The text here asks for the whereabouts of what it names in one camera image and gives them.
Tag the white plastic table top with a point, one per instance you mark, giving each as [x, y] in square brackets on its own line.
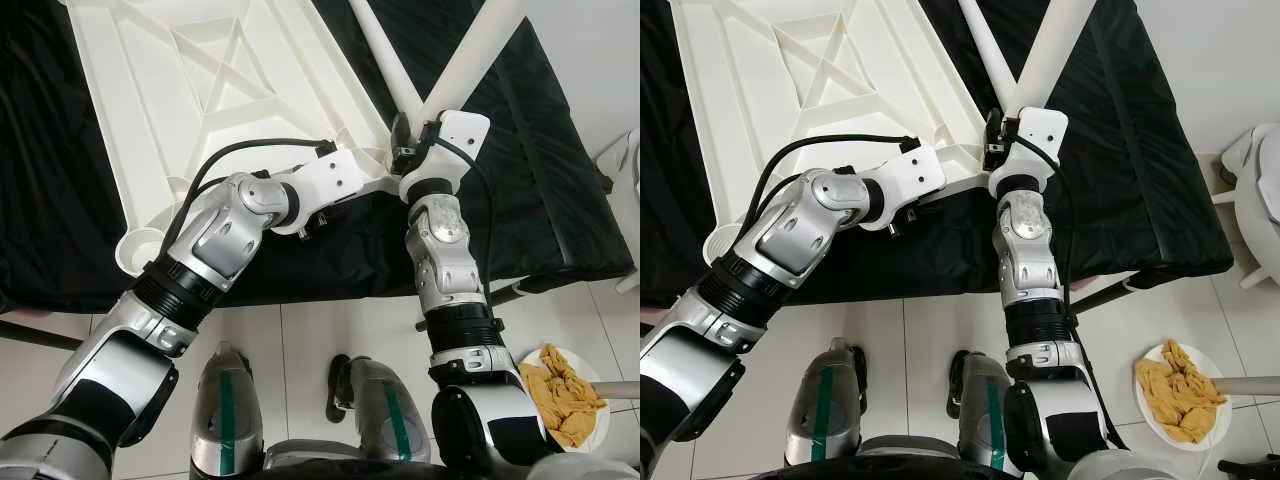
[760, 60]
[150, 60]

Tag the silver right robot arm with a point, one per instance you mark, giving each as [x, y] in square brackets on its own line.
[440, 260]
[1025, 250]

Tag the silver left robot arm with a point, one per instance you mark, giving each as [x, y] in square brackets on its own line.
[800, 230]
[220, 235]

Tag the silver robot left leg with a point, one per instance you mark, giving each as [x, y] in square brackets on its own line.
[825, 405]
[228, 405]

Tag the silver robot leg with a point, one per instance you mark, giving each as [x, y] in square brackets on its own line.
[228, 405]
[990, 415]
[825, 405]
[385, 410]

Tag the silver robot right leg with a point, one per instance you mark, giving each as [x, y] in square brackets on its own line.
[990, 415]
[385, 410]

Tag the white plastic furniture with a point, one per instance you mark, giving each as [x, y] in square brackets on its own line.
[628, 165]
[1265, 170]

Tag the black robot waist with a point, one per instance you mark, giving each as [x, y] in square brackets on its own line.
[380, 472]
[920, 472]

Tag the yellow fried snacks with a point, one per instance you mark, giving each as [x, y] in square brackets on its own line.
[565, 400]
[1180, 395]

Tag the grey metal pole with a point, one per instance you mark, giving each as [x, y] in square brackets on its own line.
[1250, 385]
[618, 390]

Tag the black plastic object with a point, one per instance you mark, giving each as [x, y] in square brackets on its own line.
[1250, 466]

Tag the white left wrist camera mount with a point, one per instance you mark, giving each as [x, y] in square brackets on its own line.
[915, 172]
[330, 178]

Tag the black table frame bar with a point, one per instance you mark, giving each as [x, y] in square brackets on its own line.
[40, 335]

